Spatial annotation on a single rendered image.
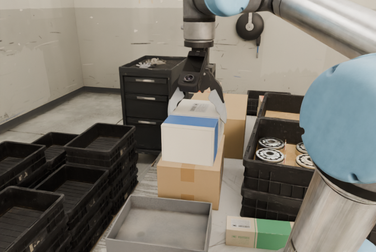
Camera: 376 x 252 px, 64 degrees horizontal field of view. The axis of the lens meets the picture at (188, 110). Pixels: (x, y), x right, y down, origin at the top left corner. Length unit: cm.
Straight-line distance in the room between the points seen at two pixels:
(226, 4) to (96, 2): 438
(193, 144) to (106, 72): 437
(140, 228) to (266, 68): 363
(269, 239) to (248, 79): 356
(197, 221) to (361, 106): 76
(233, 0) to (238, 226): 66
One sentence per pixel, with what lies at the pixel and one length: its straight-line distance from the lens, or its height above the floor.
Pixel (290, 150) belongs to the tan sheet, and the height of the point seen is 83.
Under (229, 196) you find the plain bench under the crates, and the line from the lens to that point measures 120.
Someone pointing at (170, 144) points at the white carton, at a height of 109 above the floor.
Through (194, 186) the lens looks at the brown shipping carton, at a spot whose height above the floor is 79.
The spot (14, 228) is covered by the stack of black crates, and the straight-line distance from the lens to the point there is 156.
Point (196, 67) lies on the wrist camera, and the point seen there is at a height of 126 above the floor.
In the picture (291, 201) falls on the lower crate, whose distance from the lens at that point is 102.
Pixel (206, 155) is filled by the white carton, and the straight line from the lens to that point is 68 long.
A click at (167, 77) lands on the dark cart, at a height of 84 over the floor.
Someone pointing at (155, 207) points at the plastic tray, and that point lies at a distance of 104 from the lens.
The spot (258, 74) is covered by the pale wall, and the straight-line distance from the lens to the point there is 438.
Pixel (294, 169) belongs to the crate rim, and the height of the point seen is 93.
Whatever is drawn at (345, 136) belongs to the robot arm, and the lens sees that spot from 32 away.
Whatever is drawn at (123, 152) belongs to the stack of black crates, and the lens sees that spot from 197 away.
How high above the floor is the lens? 139
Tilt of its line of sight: 20 degrees down
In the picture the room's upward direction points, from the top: straight up
